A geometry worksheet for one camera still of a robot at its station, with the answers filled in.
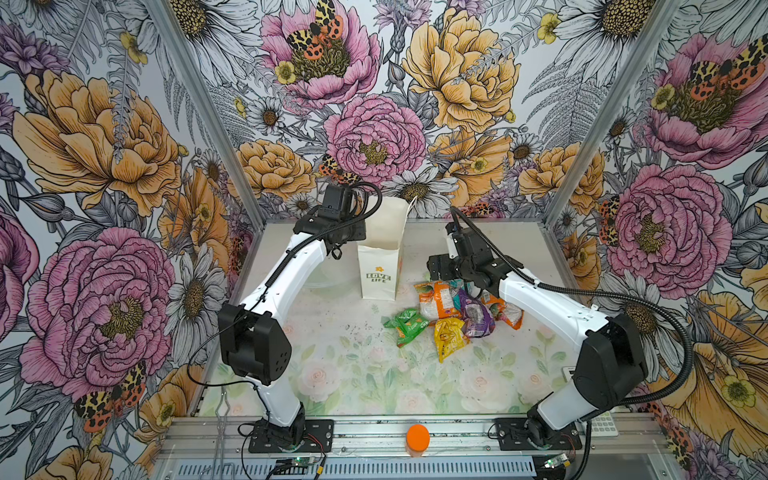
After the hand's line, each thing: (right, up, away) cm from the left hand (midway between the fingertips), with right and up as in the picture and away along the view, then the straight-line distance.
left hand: (356, 234), depth 86 cm
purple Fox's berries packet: (+35, -25, +2) cm, 43 cm away
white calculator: (+62, -48, -11) cm, 79 cm away
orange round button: (+16, -46, -18) cm, 52 cm away
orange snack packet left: (+23, -20, +6) cm, 32 cm away
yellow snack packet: (+26, -29, -1) cm, 39 cm away
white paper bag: (+7, -5, -6) cm, 10 cm away
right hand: (+25, -10, +1) cm, 27 cm away
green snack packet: (+15, -26, 0) cm, 30 cm away
